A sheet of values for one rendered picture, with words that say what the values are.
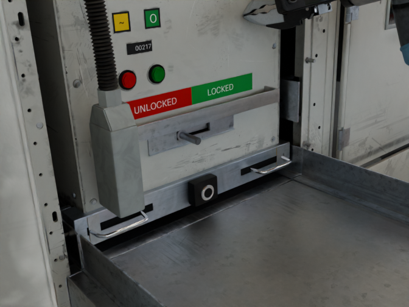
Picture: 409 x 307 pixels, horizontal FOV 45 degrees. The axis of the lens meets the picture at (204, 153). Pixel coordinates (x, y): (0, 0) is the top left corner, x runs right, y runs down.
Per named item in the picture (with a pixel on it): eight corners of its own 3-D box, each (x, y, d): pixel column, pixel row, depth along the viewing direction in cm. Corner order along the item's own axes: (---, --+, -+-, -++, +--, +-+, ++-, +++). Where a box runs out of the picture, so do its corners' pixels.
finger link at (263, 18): (259, 28, 101) (300, 17, 95) (244, 32, 96) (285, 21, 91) (255, 13, 100) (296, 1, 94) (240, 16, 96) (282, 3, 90)
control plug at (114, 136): (146, 209, 80) (137, 105, 73) (120, 220, 77) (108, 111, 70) (122, 194, 85) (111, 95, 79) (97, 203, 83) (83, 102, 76)
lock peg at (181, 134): (203, 145, 91) (202, 125, 90) (194, 148, 90) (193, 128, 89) (183, 137, 96) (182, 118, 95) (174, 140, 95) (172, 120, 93)
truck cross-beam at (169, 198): (289, 165, 116) (290, 141, 114) (78, 251, 85) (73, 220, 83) (274, 159, 120) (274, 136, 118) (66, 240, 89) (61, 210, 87)
